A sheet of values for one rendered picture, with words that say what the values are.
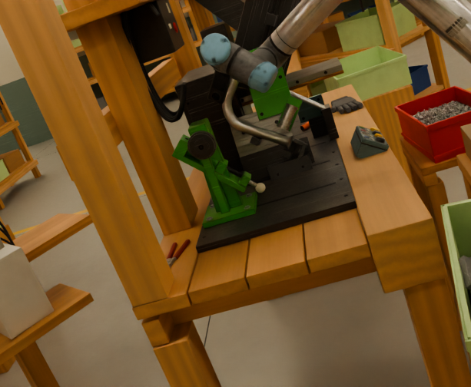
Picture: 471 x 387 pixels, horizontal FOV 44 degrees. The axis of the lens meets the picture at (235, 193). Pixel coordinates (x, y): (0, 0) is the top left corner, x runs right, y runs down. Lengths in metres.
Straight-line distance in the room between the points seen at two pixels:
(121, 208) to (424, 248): 0.65
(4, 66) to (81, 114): 10.73
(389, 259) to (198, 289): 0.43
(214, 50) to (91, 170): 0.43
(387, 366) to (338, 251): 1.13
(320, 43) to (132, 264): 3.80
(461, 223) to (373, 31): 3.39
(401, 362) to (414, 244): 1.12
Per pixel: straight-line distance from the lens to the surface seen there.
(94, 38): 1.61
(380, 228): 1.28
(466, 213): 1.18
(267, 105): 1.80
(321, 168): 1.73
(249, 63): 1.45
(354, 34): 4.60
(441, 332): 1.42
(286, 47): 1.54
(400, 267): 1.31
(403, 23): 4.64
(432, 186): 1.83
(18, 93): 11.95
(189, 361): 1.45
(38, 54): 1.24
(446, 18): 1.31
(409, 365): 2.33
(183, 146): 1.56
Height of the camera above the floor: 1.46
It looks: 18 degrees down
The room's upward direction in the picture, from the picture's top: 21 degrees counter-clockwise
